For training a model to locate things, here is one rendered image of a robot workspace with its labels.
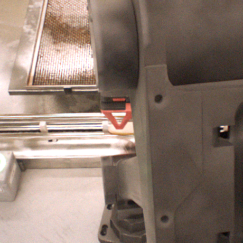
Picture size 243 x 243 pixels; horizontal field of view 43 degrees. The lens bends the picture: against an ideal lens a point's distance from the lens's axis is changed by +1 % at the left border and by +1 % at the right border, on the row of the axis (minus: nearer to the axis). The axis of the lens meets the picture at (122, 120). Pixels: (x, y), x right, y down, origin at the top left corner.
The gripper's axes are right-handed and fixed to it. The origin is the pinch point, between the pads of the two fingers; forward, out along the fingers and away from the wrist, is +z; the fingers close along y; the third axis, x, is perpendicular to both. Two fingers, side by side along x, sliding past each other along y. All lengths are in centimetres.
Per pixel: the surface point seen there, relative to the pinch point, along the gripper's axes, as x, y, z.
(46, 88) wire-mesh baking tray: 17.4, 10.7, 1.4
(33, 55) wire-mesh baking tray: 22.0, 21.7, -0.7
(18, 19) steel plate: 36, 58, 7
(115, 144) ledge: 1.0, -4.2, 5.0
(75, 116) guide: 10.3, 4.4, 4.8
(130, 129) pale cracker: -2.4, 0.3, 5.1
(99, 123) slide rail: 4.6, 3.1, 5.9
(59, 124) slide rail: 13.9, 3.1, 5.9
